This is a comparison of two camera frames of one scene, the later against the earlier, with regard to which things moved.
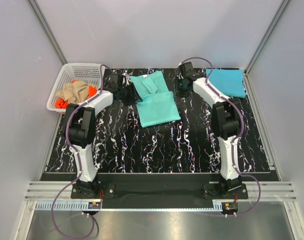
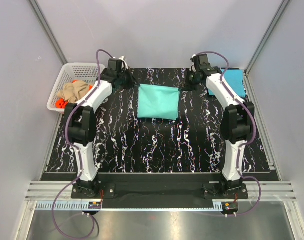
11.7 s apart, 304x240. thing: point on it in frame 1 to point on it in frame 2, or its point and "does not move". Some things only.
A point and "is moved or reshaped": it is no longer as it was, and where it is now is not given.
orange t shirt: [61, 103] does not move
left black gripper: [131, 100] to [132, 82]
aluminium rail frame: [59, 196] does not move
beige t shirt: [74, 92] does not move
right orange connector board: [229, 207] does not move
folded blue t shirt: [231, 82] does not move
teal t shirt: [158, 105] is moved or reshaped
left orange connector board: [94, 205] does not move
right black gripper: [184, 94] to [189, 87]
